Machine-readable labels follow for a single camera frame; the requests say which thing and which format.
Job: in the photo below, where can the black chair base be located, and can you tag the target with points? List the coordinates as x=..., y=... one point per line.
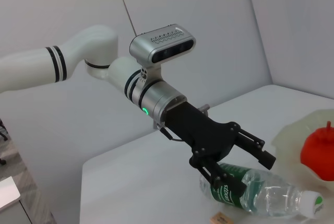
x=2, y=135

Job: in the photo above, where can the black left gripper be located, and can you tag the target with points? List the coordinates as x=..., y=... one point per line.
x=203, y=138

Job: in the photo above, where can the white side table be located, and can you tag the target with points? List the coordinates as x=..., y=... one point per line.
x=10, y=192

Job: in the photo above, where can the clear plastic water bottle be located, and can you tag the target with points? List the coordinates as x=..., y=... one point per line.
x=274, y=195

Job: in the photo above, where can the green glass fruit plate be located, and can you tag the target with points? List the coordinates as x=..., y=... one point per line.
x=287, y=151

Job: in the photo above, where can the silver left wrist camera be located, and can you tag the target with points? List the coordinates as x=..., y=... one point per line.
x=159, y=44

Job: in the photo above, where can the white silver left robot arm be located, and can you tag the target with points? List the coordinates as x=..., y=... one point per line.
x=91, y=51

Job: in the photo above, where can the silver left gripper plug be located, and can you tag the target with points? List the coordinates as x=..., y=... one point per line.
x=204, y=108

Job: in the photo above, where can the small beige eraser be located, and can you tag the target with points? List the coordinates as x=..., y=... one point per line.
x=220, y=218

